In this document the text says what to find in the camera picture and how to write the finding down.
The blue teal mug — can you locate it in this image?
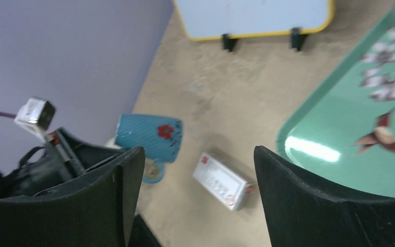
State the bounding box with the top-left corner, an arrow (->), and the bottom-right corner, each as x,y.
114,114 -> 183,184

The white whiteboard yellow frame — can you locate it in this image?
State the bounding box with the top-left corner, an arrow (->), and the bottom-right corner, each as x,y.
173,0 -> 335,52

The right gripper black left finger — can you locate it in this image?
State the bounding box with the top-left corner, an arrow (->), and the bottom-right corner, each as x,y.
0,147 -> 146,246

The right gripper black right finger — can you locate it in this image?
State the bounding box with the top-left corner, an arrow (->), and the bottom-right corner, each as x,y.
254,146 -> 395,247

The small white card box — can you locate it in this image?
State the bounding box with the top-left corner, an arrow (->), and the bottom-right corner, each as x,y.
192,152 -> 256,211

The green floral tray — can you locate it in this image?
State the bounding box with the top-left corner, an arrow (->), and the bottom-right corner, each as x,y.
277,14 -> 395,198

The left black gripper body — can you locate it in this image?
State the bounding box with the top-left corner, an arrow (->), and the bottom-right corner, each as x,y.
0,128 -> 125,199

